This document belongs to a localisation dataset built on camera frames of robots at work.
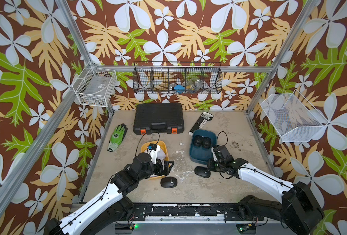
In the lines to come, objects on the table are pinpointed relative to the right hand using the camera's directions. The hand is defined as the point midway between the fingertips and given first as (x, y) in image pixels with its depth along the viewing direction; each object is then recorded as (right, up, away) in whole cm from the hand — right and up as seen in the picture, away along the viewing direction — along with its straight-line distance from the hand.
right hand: (205, 164), depth 87 cm
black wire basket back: (-16, +56, +11) cm, 60 cm away
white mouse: (-27, +5, +7) cm, 29 cm away
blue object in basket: (-15, +48, +7) cm, 50 cm away
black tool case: (-30, +30, +21) cm, 47 cm away
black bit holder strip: (+4, +29, +28) cm, 40 cm away
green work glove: (-59, +16, +15) cm, 63 cm away
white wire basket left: (-66, +47, -1) cm, 81 cm away
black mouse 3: (-3, +13, +12) cm, 18 cm away
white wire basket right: (+47, +28, -8) cm, 55 cm away
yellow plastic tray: (-26, +10, +7) cm, 29 cm away
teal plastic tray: (-1, +3, +11) cm, 12 cm away
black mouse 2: (-2, -4, 0) cm, 5 cm away
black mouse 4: (+3, +12, +12) cm, 17 cm away
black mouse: (-22, -9, -5) cm, 24 cm away
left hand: (-22, +5, -12) cm, 26 cm away
